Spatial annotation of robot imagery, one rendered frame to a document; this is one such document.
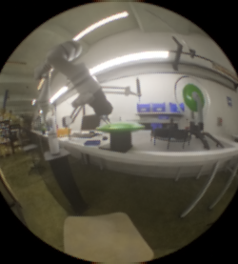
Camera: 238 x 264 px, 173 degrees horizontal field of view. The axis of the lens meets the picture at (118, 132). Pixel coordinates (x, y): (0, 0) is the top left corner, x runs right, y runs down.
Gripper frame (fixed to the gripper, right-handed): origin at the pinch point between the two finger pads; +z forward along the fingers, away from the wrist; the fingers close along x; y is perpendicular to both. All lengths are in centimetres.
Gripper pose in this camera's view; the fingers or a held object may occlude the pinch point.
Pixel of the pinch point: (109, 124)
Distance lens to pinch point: 37.7
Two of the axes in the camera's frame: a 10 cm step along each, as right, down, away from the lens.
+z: 3.3, 4.6, 8.2
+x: -9.3, -0.2, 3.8
